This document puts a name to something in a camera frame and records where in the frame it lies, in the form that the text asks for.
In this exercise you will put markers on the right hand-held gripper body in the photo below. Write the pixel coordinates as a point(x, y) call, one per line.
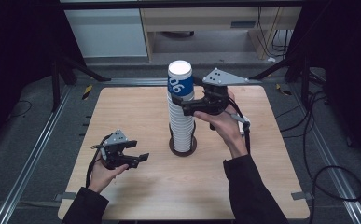
point(214, 102)

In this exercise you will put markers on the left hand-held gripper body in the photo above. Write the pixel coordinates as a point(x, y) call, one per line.
point(114, 146)

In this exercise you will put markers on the blue label paper cup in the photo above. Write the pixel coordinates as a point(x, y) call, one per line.
point(180, 77)

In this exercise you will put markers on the stack of white paper cups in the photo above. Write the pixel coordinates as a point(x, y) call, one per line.
point(181, 127)

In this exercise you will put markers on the person's right hand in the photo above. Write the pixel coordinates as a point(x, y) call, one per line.
point(228, 127)

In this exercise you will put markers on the person's left hand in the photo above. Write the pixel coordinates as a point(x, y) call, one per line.
point(102, 177)

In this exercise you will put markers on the yellow black tape strip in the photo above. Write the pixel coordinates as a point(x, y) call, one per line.
point(282, 89)
point(87, 92)

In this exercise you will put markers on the grey tape piece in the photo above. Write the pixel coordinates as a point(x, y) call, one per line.
point(65, 196)
point(302, 195)

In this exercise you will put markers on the black metal stand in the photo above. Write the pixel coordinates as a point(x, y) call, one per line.
point(296, 70)
point(57, 77)

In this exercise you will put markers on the white cabinet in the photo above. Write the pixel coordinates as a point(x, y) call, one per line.
point(106, 32)

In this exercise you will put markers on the metal floor rail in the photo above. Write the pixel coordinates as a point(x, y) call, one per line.
point(137, 81)
point(29, 161)
point(333, 174)

